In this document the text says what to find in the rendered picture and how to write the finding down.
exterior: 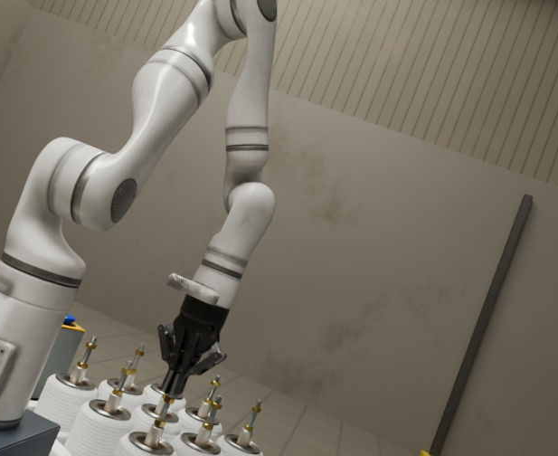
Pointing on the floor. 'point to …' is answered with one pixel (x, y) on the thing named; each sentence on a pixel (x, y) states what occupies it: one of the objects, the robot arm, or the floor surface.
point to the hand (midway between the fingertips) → (174, 383)
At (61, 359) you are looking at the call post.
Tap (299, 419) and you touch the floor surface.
